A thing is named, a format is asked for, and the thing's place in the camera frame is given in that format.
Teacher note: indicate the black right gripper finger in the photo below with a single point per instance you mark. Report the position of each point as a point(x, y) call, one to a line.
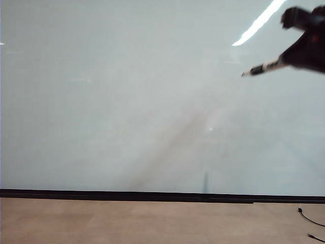
point(307, 54)
point(297, 16)

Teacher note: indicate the white black whiteboard marker pen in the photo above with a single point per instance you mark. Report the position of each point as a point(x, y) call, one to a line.
point(261, 68)

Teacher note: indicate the black whiteboard pen tray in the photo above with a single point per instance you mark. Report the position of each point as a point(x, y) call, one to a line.
point(127, 200)

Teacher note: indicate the large white whiteboard black frame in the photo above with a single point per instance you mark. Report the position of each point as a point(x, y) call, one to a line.
point(127, 101)

